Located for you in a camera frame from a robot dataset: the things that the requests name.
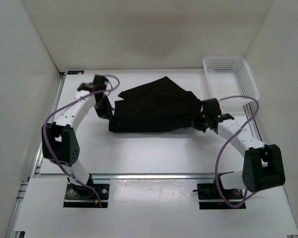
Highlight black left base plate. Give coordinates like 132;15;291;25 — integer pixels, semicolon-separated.
63;181;110;208

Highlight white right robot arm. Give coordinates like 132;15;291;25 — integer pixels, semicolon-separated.
193;99;286;198

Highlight aluminium front rail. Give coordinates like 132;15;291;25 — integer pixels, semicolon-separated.
32;173;239;181

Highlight black shorts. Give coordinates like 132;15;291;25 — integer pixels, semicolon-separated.
109;76;202;133

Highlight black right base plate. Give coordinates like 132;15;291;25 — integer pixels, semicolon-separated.
193;183;243;210

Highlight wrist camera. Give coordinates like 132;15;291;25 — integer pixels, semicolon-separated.
218;114;234;122
77;75;109;92

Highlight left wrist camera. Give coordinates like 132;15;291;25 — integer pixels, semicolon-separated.
77;75;109;92

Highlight white plastic basket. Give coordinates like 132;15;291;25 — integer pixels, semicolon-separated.
203;56;260;108

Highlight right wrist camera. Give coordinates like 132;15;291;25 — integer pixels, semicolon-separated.
218;114;234;122

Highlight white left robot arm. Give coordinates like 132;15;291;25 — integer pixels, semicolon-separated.
42;89;107;198

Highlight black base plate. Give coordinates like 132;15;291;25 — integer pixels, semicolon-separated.
193;183;243;210
63;181;110;208

